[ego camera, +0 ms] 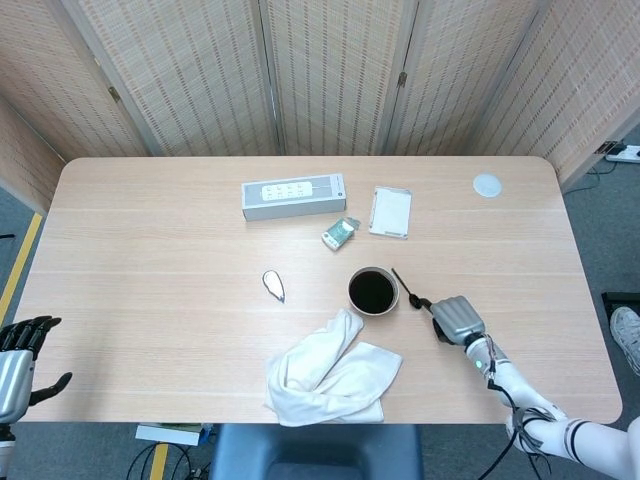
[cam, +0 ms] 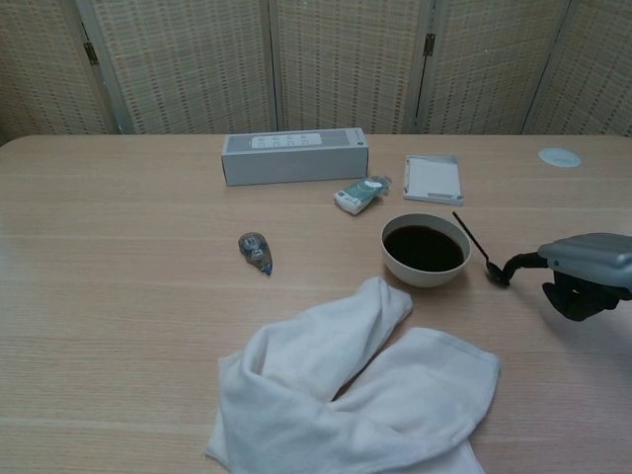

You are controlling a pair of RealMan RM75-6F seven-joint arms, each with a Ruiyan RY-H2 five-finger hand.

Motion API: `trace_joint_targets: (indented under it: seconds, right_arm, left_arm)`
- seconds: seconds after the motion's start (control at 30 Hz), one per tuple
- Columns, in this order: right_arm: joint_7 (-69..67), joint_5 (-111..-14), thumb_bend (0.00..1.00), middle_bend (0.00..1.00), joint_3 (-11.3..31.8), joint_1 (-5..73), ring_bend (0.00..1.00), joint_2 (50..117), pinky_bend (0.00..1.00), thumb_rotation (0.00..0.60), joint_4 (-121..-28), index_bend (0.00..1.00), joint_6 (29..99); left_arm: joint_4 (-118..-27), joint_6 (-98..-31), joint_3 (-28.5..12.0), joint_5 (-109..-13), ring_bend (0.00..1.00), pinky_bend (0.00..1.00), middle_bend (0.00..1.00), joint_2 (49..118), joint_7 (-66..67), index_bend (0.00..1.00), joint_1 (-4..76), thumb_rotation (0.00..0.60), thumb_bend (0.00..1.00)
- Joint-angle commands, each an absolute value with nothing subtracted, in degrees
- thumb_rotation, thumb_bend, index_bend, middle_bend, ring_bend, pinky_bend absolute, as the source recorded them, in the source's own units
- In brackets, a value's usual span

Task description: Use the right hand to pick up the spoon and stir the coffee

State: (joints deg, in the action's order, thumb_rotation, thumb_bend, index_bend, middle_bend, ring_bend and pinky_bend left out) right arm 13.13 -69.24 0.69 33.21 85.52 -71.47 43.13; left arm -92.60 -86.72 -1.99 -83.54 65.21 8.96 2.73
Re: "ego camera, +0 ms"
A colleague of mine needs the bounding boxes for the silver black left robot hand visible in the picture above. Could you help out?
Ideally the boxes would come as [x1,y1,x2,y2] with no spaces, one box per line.
[0,315,74,425]

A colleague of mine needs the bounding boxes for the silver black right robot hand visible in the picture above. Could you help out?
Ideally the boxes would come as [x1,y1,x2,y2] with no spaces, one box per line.
[422,294,487,347]

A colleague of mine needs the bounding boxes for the black plastic spoon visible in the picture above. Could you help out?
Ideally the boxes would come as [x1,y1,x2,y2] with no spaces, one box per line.
[390,267,432,312]

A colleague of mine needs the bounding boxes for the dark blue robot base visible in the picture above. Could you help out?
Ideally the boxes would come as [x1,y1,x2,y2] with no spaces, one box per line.
[208,423,425,480]

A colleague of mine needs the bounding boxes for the cup of black coffee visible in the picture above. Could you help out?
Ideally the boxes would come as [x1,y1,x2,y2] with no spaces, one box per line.
[347,266,401,318]

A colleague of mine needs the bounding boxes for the green tissue pack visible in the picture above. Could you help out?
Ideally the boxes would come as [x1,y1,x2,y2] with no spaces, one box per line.
[321,217,362,251]

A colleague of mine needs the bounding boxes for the black floor tray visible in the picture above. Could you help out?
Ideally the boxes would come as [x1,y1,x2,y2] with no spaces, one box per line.
[599,291,640,321]

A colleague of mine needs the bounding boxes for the white crumpled towel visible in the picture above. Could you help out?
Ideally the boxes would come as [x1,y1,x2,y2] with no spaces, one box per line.
[263,308,404,428]

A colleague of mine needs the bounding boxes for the white sneaker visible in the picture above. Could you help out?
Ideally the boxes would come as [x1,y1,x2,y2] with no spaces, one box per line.
[609,306,640,376]

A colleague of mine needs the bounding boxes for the white box under table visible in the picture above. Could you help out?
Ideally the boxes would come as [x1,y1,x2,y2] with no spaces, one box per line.
[134,422,214,446]

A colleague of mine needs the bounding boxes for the grey power strip box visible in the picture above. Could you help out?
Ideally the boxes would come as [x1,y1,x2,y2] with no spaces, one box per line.
[241,173,348,223]

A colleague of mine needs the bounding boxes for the white floor power strip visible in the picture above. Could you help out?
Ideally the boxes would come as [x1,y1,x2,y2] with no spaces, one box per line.
[597,141,640,165]

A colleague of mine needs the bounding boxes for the woven bamboo folding screen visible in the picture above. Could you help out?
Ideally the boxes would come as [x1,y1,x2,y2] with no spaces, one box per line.
[0,0,640,214]

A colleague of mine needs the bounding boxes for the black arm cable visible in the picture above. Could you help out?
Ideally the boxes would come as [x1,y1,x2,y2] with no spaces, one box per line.
[477,367,556,480]

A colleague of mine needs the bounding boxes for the black floor cable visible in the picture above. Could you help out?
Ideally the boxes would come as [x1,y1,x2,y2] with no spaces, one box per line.
[127,442,211,480]

